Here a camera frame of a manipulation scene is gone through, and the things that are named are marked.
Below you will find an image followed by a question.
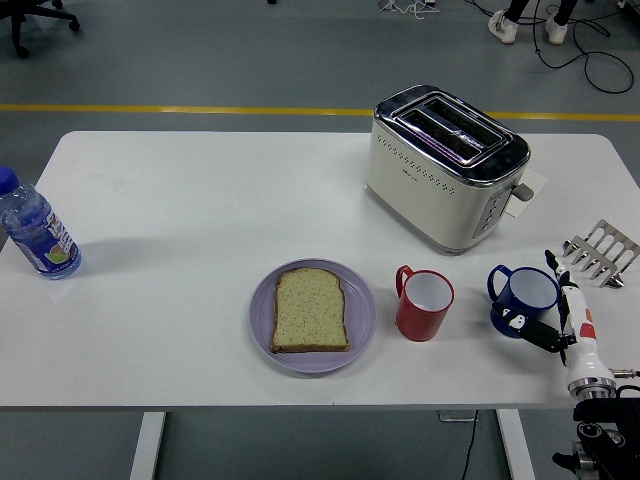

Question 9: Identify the cream chrome toaster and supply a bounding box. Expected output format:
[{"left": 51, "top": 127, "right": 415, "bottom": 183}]
[{"left": 363, "top": 84, "right": 535, "bottom": 256}]

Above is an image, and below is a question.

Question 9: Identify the black floor cable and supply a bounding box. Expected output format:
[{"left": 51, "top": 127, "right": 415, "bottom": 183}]
[{"left": 532, "top": 0, "right": 635, "bottom": 95}]

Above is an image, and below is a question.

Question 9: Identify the thin black hanging cable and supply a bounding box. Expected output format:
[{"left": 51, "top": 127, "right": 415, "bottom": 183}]
[{"left": 460, "top": 410, "right": 479, "bottom": 480}]

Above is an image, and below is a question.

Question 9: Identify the metal toast rack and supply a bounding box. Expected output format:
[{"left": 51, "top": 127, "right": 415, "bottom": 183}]
[{"left": 560, "top": 218, "right": 640, "bottom": 290}]

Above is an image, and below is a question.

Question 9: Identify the grey table bracket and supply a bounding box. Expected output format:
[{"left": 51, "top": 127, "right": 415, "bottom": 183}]
[{"left": 438, "top": 409, "right": 480, "bottom": 424}]

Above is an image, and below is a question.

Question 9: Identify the white table leg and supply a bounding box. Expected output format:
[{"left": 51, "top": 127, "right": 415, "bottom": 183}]
[
  {"left": 129, "top": 411, "right": 167, "bottom": 480},
  {"left": 495, "top": 409, "right": 536, "bottom": 480}
]

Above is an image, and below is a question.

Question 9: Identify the blue cup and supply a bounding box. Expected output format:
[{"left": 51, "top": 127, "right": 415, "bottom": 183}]
[{"left": 487, "top": 264, "right": 561, "bottom": 340}]

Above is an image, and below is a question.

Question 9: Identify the black office chair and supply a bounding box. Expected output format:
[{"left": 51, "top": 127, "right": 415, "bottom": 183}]
[{"left": 0, "top": 0, "right": 81, "bottom": 60}]

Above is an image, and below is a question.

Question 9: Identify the bread slice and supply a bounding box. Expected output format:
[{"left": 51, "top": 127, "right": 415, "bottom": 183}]
[{"left": 270, "top": 267, "right": 351, "bottom": 354}]

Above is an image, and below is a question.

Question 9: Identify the blue-capped water bottle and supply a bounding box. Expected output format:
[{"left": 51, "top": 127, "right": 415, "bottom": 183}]
[{"left": 0, "top": 166, "right": 83, "bottom": 281}]

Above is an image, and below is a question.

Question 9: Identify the person's white shoe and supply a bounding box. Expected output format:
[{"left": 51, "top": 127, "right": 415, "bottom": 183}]
[
  {"left": 487, "top": 8, "right": 519, "bottom": 45},
  {"left": 544, "top": 12, "right": 569, "bottom": 45}
]

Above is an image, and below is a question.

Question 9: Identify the purple plate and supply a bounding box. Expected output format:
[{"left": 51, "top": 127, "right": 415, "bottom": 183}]
[{"left": 249, "top": 257, "right": 378, "bottom": 375}]

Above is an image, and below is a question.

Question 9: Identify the person's leg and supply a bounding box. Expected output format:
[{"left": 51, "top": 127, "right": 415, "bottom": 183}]
[
  {"left": 504, "top": 0, "right": 531, "bottom": 24},
  {"left": 552, "top": 0, "right": 581, "bottom": 26}
]

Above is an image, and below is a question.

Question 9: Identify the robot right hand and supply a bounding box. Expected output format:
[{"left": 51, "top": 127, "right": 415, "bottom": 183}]
[{"left": 491, "top": 249, "right": 612, "bottom": 386}]

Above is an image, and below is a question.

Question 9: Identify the red cup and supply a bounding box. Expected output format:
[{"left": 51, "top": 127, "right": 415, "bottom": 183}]
[{"left": 394, "top": 264, "right": 456, "bottom": 343}]

